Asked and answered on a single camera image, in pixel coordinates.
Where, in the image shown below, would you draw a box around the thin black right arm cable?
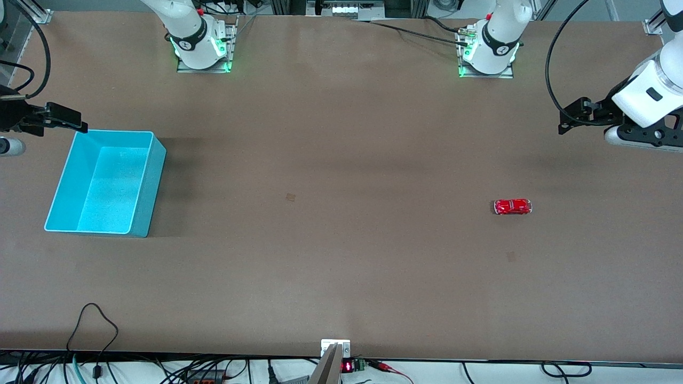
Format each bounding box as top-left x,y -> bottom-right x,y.
0,60 -> 36,92

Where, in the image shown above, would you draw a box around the lit white device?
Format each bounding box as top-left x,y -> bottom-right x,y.
307,0 -> 386,18

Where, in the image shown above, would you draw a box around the thin black looped cable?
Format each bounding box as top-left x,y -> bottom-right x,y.
66,303 -> 119,380

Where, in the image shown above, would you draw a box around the red clip lead wires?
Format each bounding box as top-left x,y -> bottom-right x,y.
367,361 -> 414,384

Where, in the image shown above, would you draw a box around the black cable to arm base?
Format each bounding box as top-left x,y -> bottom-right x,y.
352,16 -> 473,46

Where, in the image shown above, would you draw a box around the blue plastic box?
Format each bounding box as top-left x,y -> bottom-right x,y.
44,130 -> 167,238

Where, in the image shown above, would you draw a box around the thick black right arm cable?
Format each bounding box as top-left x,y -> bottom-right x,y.
16,11 -> 52,100

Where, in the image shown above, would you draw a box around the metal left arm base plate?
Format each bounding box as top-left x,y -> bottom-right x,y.
457,26 -> 514,79

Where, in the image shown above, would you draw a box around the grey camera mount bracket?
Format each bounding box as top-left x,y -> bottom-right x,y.
308,339 -> 352,384

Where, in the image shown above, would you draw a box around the orange black power device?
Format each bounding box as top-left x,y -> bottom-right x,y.
184,369 -> 227,384

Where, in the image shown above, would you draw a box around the black coiled cable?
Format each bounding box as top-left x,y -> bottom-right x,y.
541,362 -> 593,378

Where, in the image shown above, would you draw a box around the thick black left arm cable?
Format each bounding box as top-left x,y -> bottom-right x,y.
544,0 -> 614,127

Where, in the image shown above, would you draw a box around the red beetle toy car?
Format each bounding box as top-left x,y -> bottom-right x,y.
494,198 -> 533,216

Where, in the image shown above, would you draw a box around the aluminium frame corner bracket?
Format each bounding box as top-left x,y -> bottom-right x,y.
643,5 -> 668,37
19,0 -> 54,25

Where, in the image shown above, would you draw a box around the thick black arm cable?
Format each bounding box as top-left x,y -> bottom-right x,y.
544,0 -> 614,127
16,11 -> 52,100

